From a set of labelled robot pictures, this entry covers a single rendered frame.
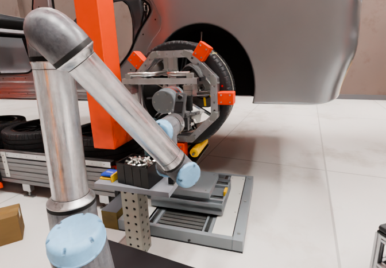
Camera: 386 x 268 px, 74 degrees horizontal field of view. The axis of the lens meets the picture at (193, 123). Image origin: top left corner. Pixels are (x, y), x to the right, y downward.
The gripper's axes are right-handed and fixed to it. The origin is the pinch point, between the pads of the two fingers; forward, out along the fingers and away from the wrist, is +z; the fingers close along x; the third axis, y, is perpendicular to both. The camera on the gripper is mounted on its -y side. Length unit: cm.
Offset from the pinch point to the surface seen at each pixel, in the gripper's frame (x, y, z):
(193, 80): 2.0, -13.7, 2.4
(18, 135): -164, 34, 35
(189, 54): -5.9, -26.5, 21.1
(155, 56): -26.1, -26.0, 21.0
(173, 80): -8.5, -13.8, 2.4
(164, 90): -15.9, -8.0, 7.0
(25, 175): -149, 63, 22
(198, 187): -6, 61, 31
